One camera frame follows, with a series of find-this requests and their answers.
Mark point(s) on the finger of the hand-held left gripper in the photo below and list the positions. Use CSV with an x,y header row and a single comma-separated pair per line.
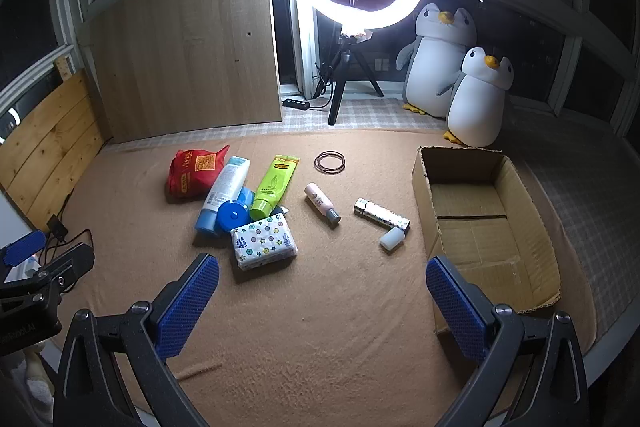
x,y
22,248
60,269

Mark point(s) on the brown elastic hair bands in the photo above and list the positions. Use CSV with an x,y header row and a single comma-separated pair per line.
x,y
316,163

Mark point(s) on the round blue jar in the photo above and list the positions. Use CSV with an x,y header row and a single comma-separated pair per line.
x,y
233,215

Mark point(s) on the small pink bottle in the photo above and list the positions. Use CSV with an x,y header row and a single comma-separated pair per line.
x,y
320,202

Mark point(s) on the white and blue tube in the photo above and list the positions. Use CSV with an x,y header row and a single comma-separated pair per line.
x,y
227,184

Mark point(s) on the small penguin plush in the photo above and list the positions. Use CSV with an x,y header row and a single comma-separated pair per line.
x,y
475,107

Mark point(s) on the large penguin plush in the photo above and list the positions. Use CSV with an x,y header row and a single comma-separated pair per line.
x,y
432,67

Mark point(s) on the white power strip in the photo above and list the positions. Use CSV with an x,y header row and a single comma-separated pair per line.
x,y
27,268

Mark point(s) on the black charger plug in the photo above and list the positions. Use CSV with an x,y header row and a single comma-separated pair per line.
x,y
57,226

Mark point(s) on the white door frame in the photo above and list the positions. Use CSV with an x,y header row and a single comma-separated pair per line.
x,y
305,37

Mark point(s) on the white wall socket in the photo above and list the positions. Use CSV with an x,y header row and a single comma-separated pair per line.
x,y
381,63

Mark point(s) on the patterned tissue packet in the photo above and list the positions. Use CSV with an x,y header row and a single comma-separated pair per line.
x,y
262,242

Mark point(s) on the cardboard box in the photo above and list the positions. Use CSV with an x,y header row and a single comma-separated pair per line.
x,y
465,207

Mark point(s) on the large wooden board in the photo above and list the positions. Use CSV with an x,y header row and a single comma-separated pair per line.
x,y
185,47

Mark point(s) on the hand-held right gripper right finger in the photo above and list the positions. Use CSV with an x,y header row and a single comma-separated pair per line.
x,y
457,302

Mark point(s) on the pine plank panel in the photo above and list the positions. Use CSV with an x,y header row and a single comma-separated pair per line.
x,y
50,142

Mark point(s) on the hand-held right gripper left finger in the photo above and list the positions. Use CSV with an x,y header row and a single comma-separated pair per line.
x,y
187,302

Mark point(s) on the silver patterned tube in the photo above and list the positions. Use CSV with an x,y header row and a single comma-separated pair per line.
x,y
380,214

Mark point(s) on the green squeeze tube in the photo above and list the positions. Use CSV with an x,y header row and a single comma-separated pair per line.
x,y
272,187

